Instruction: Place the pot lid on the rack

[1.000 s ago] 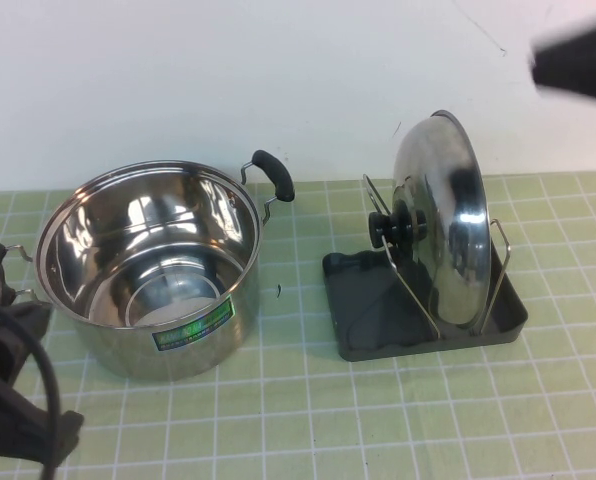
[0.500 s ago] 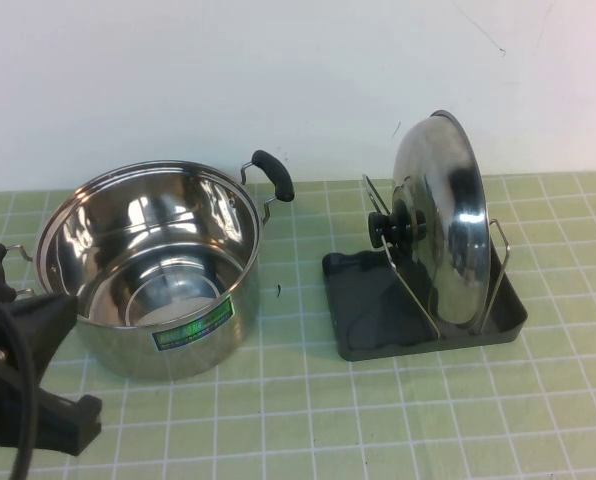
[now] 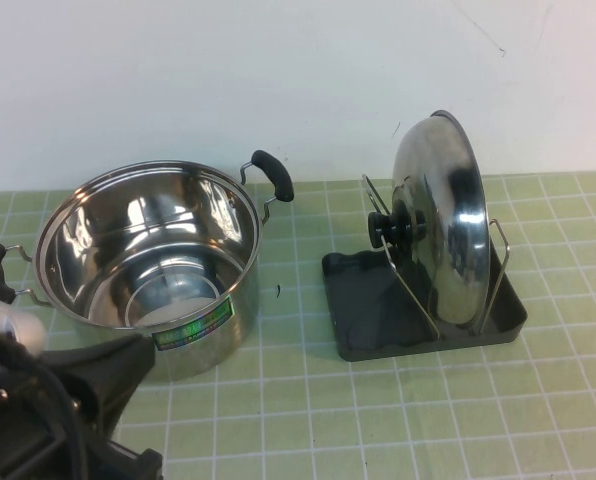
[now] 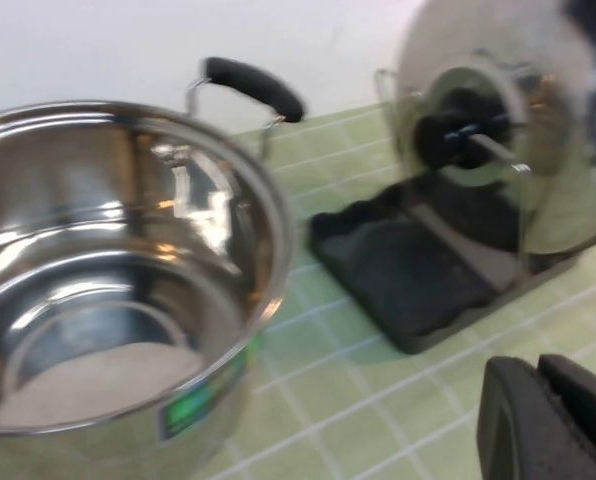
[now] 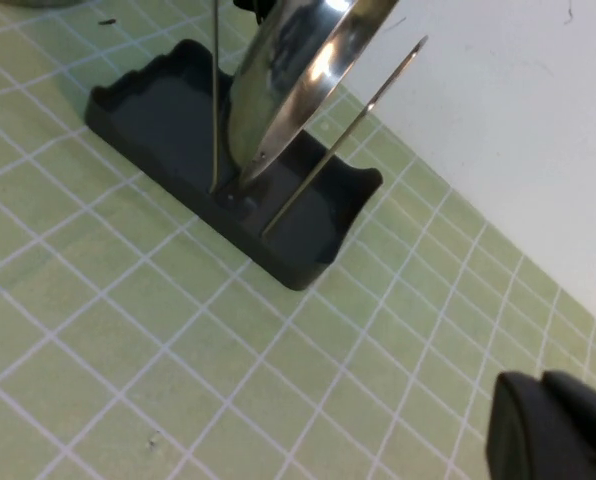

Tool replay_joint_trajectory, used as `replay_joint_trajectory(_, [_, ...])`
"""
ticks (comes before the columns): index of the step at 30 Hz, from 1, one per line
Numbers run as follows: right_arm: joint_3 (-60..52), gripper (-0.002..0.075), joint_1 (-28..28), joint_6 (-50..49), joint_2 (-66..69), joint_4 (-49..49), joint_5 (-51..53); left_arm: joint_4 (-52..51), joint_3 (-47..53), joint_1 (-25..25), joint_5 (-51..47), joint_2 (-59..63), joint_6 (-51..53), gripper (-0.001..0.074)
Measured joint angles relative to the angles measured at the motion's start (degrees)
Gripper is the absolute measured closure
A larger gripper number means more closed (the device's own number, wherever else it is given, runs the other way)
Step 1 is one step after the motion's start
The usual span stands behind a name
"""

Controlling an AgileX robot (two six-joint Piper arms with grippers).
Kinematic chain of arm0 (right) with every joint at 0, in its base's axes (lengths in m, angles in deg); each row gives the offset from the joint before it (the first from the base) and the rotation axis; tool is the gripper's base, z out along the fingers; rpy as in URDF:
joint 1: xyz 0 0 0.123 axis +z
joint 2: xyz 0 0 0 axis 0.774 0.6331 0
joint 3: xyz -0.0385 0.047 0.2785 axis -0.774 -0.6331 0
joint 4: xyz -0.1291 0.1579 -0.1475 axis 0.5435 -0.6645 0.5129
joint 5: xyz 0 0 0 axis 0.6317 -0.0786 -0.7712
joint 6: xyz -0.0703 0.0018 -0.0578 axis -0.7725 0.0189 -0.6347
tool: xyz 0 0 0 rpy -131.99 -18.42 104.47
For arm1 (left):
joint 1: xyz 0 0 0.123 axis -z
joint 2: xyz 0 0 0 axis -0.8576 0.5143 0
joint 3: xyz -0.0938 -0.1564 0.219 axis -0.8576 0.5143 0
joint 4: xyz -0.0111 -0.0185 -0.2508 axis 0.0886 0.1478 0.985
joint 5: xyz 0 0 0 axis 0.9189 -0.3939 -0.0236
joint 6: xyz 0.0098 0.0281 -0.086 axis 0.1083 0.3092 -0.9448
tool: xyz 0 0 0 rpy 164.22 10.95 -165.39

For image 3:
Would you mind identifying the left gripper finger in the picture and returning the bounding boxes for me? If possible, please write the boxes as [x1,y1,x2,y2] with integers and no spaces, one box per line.
[41,334,158,442]
[109,438,165,480]

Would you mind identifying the stainless steel pot lid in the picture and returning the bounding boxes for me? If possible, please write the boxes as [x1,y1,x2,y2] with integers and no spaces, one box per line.
[367,109,491,331]

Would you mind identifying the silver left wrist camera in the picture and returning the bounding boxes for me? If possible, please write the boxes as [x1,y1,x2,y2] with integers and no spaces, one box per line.
[0,293,48,359]

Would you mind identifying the stainless steel pot black handles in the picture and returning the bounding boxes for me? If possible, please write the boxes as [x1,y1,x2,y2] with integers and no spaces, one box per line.
[0,148,295,384]

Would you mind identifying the green checkered tablecloth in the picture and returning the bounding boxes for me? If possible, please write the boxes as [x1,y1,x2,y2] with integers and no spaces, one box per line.
[0,171,596,480]

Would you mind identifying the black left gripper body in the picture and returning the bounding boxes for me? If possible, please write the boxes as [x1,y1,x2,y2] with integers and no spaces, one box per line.
[0,327,130,480]

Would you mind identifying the black tray wire lid rack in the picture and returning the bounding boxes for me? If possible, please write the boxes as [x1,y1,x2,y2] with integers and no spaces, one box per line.
[321,172,530,362]

